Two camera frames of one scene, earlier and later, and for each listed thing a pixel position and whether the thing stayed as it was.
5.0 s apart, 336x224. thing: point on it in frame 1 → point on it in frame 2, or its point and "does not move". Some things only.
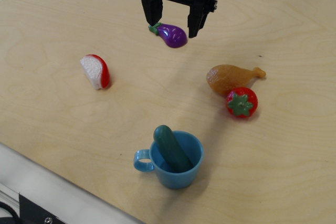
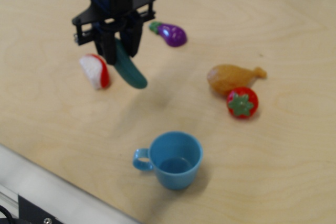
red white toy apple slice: (96, 70) does not move
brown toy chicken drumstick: (221, 78) does not move
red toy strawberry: (242, 102) does not move
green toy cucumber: (175, 157) → (125, 67)
